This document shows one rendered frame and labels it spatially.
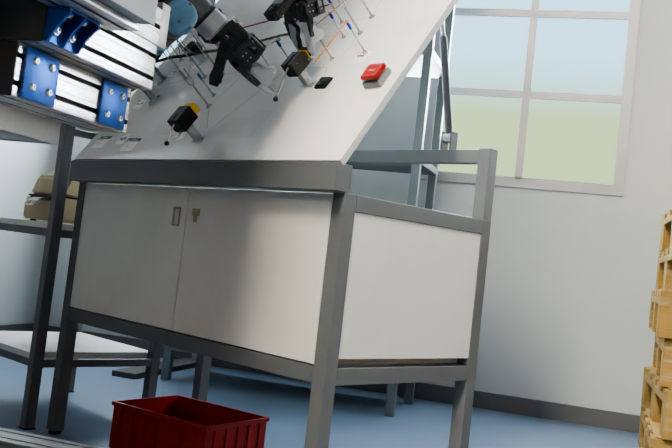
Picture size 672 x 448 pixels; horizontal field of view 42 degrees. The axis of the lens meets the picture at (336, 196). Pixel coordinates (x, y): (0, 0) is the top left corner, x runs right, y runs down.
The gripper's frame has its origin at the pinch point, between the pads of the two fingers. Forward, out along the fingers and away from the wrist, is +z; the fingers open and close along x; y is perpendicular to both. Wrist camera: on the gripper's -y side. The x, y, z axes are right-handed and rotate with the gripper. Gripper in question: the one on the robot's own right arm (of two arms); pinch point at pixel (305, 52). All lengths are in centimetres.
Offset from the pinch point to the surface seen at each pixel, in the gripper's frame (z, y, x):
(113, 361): 94, -39, 88
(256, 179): 24.3, -30.6, -6.2
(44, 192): 35, -35, 108
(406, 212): 40, -8, -32
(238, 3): -10, 40, 73
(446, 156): 39, 30, -16
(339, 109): 12.6, -10.5, -19.5
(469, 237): 57, 15, -31
